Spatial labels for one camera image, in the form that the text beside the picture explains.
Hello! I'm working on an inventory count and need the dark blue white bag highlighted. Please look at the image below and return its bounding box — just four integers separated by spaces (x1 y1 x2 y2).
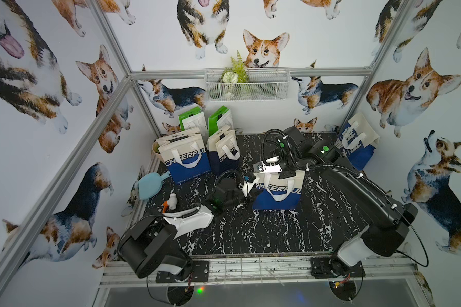
207 125 241 176

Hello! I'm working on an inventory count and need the green white takeout bag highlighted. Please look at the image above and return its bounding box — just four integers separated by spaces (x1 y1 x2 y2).
179 107 209 136

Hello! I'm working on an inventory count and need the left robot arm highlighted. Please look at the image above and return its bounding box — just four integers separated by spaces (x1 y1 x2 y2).
117 170 258 282

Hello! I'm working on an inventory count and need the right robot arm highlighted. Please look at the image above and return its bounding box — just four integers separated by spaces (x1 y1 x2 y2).
256 127 418 275

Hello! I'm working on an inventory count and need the small white orange bottle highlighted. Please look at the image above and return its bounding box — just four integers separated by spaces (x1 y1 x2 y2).
163 193 178 213

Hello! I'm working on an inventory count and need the light blue dustpan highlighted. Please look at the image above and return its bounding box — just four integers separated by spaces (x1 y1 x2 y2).
138 171 171 200

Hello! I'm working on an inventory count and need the artificial fern with flower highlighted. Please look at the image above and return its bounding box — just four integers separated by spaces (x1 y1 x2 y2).
219 51 249 100

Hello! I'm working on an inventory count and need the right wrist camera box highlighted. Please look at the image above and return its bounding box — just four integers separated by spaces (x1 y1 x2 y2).
253 156 282 173

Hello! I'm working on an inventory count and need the white wire wall basket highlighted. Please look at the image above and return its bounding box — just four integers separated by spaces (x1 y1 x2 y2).
204 68 291 102

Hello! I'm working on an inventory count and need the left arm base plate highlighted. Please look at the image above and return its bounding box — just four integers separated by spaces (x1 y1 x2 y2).
156 260 210 284

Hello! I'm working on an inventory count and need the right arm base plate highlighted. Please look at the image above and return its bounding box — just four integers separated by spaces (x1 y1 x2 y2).
310 257 366 279

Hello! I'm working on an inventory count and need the aluminium frame rail front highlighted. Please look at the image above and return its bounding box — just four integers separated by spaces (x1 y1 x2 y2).
99 255 416 289

